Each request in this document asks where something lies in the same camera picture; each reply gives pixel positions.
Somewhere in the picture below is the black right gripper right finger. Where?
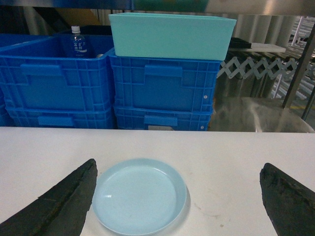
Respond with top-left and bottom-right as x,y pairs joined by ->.
259,163 -> 315,236

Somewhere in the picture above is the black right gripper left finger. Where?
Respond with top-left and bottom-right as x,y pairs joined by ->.
0,159 -> 97,236

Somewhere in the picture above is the light blue round tray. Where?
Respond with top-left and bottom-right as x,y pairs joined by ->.
92,158 -> 188,236

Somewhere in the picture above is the blue crate lower middle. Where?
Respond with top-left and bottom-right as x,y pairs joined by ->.
6,106 -> 117,129

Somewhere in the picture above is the blue crate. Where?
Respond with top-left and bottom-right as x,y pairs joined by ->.
6,106 -> 117,129
114,105 -> 212,131
0,34 -> 115,112
109,51 -> 221,112

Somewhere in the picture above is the blue crate lower right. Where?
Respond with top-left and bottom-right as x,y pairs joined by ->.
114,105 -> 212,131

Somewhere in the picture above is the expandable roller conveyor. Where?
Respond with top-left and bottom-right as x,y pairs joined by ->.
215,17 -> 315,99

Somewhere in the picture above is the blue crate upper middle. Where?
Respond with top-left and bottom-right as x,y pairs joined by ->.
0,34 -> 115,112

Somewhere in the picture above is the blue crate upper right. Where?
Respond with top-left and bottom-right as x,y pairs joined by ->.
109,51 -> 221,112

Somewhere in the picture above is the clear water bottle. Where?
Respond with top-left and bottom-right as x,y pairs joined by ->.
69,26 -> 90,59

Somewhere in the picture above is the teal plastic bin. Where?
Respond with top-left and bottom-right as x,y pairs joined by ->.
109,12 -> 237,61

